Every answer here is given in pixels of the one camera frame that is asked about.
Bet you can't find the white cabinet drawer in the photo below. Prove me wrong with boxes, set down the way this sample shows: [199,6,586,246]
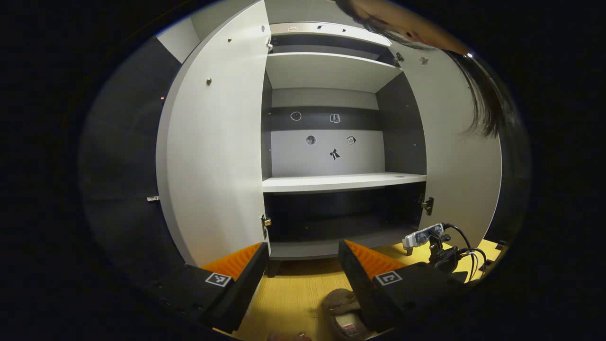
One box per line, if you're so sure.
[270,21,393,48]

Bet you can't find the person's head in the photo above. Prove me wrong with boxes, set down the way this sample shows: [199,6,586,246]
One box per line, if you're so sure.
[334,0,517,139]

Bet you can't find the white cabinet door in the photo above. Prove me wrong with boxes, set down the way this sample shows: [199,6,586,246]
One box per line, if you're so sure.
[388,40,502,249]
[156,0,273,267]

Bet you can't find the white cabinet shelf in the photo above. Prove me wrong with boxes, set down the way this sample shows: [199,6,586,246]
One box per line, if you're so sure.
[262,172,427,193]
[265,52,403,93]

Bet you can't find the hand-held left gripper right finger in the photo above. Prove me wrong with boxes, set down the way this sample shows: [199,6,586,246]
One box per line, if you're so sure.
[338,239,469,333]

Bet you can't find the white shoe cabinet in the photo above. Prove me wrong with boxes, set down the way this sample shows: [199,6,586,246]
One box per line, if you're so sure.
[156,0,502,273]

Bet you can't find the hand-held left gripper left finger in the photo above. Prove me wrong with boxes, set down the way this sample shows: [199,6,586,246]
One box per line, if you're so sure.
[144,242,270,334]

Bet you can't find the black cable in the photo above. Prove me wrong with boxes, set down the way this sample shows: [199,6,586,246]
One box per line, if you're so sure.
[444,223,488,284]

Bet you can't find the brown fuzzy shoe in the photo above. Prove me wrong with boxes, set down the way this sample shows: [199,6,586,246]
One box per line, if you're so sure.
[321,289,374,341]

